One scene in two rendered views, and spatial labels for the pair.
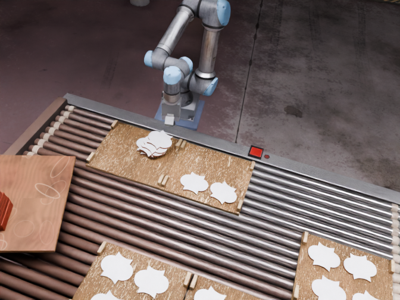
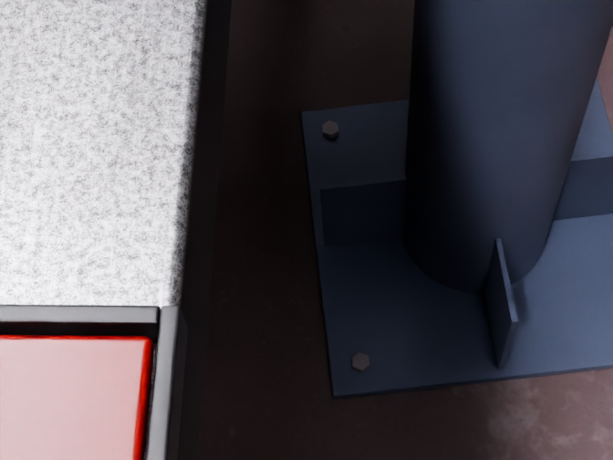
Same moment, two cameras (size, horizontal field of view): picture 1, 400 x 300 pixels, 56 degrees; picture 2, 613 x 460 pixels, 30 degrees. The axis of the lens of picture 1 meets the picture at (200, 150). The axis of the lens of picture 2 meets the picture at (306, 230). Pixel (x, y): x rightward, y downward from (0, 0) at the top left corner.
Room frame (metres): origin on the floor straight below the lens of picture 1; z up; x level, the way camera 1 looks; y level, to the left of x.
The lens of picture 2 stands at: (1.51, -0.42, 1.24)
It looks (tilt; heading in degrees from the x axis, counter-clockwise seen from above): 63 degrees down; 84
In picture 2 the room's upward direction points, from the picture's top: 6 degrees counter-clockwise
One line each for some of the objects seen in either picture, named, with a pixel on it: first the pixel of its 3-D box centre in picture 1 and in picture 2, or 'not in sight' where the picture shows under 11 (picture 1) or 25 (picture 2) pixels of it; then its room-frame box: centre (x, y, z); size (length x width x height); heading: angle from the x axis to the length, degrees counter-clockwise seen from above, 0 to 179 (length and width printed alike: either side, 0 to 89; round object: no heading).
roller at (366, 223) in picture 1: (213, 175); not in sight; (1.26, -0.09, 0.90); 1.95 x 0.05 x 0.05; 76
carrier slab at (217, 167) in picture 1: (209, 176); not in sight; (1.23, -0.07, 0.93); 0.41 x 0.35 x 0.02; 77
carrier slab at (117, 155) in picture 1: (136, 153); not in sight; (1.33, 0.34, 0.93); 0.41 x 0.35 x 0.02; 77
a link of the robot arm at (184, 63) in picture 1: (178, 68); not in sight; (1.45, 0.14, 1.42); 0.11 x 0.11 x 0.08; 72
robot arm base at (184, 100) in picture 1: (181, 92); not in sight; (1.78, 0.15, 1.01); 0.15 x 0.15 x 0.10
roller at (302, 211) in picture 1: (211, 182); not in sight; (1.21, -0.08, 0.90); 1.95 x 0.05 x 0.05; 76
